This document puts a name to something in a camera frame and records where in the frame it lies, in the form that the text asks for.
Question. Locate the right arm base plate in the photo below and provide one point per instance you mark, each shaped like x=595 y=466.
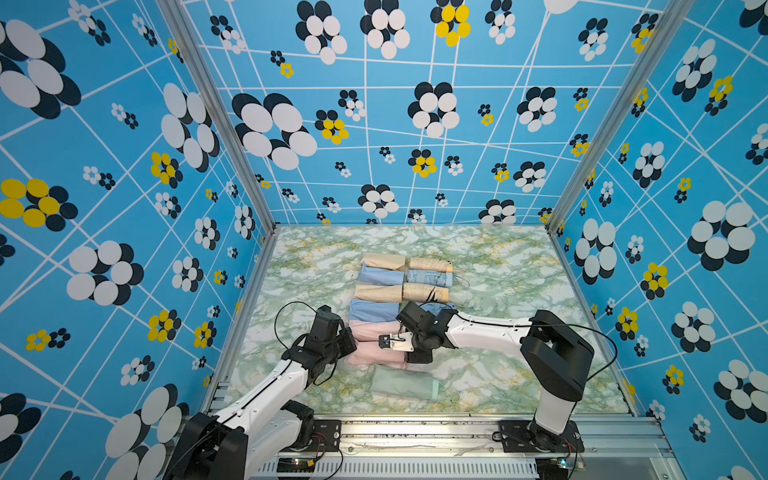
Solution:
x=523 y=436

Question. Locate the aluminium front rail frame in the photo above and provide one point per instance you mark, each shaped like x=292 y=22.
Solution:
x=461 y=447

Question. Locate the beige umbrella sleeve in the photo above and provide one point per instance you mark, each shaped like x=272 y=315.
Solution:
x=378 y=293
x=389 y=262

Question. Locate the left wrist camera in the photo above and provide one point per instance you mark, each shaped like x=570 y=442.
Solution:
x=325 y=327

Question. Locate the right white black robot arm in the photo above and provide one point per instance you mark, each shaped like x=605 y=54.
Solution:
x=559 y=358

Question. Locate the pink umbrella sleeve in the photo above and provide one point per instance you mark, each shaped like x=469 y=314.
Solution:
x=364 y=331
x=369 y=353

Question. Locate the circuit board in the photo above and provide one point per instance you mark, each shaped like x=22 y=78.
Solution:
x=552 y=469
x=302 y=466

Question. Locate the beige umbrella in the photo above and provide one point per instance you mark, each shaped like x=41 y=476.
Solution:
x=431 y=264
x=425 y=293

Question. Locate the right circuit board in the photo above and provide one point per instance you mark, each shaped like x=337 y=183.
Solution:
x=552 y=469

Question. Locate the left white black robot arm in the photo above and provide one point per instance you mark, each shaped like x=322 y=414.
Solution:
x=237 y=441

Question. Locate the blue umbrella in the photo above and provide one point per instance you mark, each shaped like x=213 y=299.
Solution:
x=430 y=277
x=436 y=308

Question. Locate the left aluminium corner post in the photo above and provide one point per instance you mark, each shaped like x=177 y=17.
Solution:
x=181 y=29

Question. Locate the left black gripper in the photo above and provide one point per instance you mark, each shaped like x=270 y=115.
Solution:
x=346 y=334

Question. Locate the green umbrella sleeve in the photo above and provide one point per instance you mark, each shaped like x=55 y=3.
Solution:
x=404 y=383

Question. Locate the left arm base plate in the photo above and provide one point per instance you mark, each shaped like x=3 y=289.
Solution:
x=322 y=436

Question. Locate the aluminium corner post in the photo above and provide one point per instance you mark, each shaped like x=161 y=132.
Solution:
x=181 y=29
x=670 y=21

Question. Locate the left circuit board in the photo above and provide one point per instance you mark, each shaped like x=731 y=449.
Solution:
x=302 y=466

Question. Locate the blue umbrella sleeve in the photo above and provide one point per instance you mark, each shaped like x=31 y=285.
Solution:
x=374 y=312
x=380 y=277

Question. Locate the right aluminium corner post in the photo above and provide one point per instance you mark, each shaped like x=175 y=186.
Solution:
x=670 y=21

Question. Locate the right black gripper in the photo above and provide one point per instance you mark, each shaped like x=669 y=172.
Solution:
x=417 y=358

